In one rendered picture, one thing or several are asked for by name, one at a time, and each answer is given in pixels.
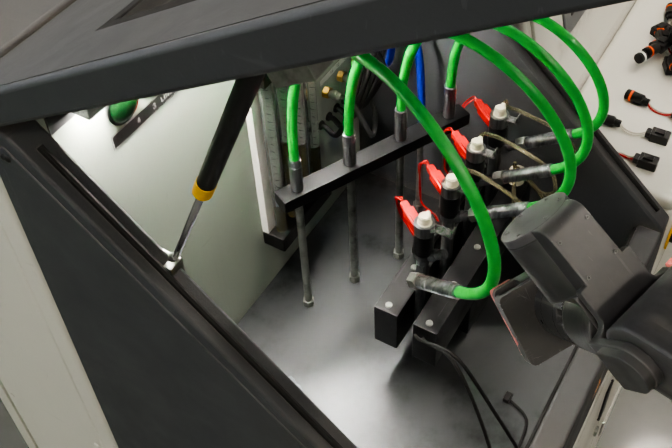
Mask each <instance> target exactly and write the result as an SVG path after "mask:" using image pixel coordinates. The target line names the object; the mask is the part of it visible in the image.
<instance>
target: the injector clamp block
mask: <svg viewBox="0 0 672 448"><path fill-rule="evenodd" d="M530 191H531V186H530V185H529V184H528V182H527V181H526V180H525V181H524V183H523V184H522V185H521V186H516V197H517V198H518V199H520V200H521V201H522V202H526V201H529V197H530ZM510 203H512V199H511V198H510V197H509V196H507V195H506V194H504V193H503V192H502V191H500V190H499V191H498V193H497V194H496V196H495V197H494V199H493V200H492V202H491V203H490V205H489V206H492V205H502V204H510ZM491 221H492V223H493V226H494V230H495V233H496V236H497V240H498V244H499V248H500V255H501V256H502V254H503V252H504V251H505V249H506V246H505V245H504V244H503V242H502V241H501V235H502V233H503V231H504V230H505V229H506V227H507V226H508V225H509V224H510V223H511V222H512V217H507V218H498V219H491ZM475 226H476V227H475V228H474V230H473V231H472V233H471V235H470V236H469V238H468V239H467V241H466V242H465V244H464V245H463V247H462V245H461V240H462V229H463V222H458V223H455V227H457V230H456V234H455V236H454V241H453V253H452V264H451V266H450V267H449V269H448V270H447V272H446V273H445V275H444V277H443V278H442V280H445V281H451V282H455V283H457V284H461V285H462V286H463V287H468V288H475V287H479V286H481V285H482V284H483V283H484V282H485V280H486V277H487V272H488V263H487V255H486V249H485V245H484V241H483V238H482V235H481V231H480V228H479V226H478V224H477V222H475ZM461 248H462V249H461ZM439 263H440V260H438V261H433V262H430V269H429V276H431V277H434V278H437V279H439ZM410 272H416V260H415V258H414V254H413V253H412V252H411V254H410V255H409V256H408V258H407V259H406V261H405V262H404V264H403V265H402V267H401V268H400V270H399V271H398V272H397V274H396V275H395V277H394V278H393V280H392V281H391V283H390V284H389V286H388V287H387V288H386V290H385V291H384V293H383V294H382V296H381V297H380V299H379V300H378V301H377V303H376V304H375V306H374V330H375V339H377V340H379V341H381V342H384V343H386V344H388V345H390V346H392V347H394V348H397V347H398V346H399V344H400V343H401V341H402V340H403V338H404V337H405V335H406V333H407V332H408V330H409V329H410V327H411V326H412V324H413V334H417V335H418V337H420V338H421V337H424V338H425V340H427V341H428V342H432V343H435V344H438V345H440V346H442V347H445V348H446V347H447V345H448V344H449V342H450V340H451V339H452V337H453V335H454V334H455V332H456V330H460V331H462V332H464V333H466V334H467V333H468V332H469V330H470V329H471V327H472V325H473V324H474V322H475V320H476V319H477V317H478V315H479V314H480V312H481V310H482V308H483V307H484V305H485V303H486V302H487V300H488V298H489V297H490V295H489V296H488V297H486V298H484V299H480V300H465V299H460V300H456V299H451V298H447V297H445V296H442V295H438V294H435V293H431V292H428V297H427V303H426V305H425V306H424V308H423V309H422V311H421V312H420V314H419V315H418V317H417V319H416V320H415V318H414V308H415V289H412V288H409V286H408V284H407V281H406V279H407V277H408V275H409V274H410ZM414 321H415V322H414ZM442 354H443V353H441V352H440V351H438V350H436V349H434V348H432V347H429V346H427V345H426V344H423V343H421V342H419V341H418V340H416V339H415V337H414V336H413V340H412V356H414V357H416V358H418V359H420V360H422V361H424V362H427V363H429V364H431V365H433V366H435V365H436V364H437V362H438V360H439V359H440V357H441V355H442Z"/></svg>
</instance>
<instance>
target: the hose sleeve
mask: <svg viewBox="0 0 672 448"><path fill-rule="evenodd" d="M415 286H416V288H418V289H421V290H423V291H426V292H431V293H435V294H438V295H442V296H445V297H447V298H451V299H456V300H460V298H456V297H455V295H454V291H455V289H456V287H458V286H462V285H461V284H457V283H455V282H451V281H445V280H441V279H437V278H434V277H431V276H427V275H418V276H417V277H416V279H415ZM462 287H463V286H462Z"/></svg>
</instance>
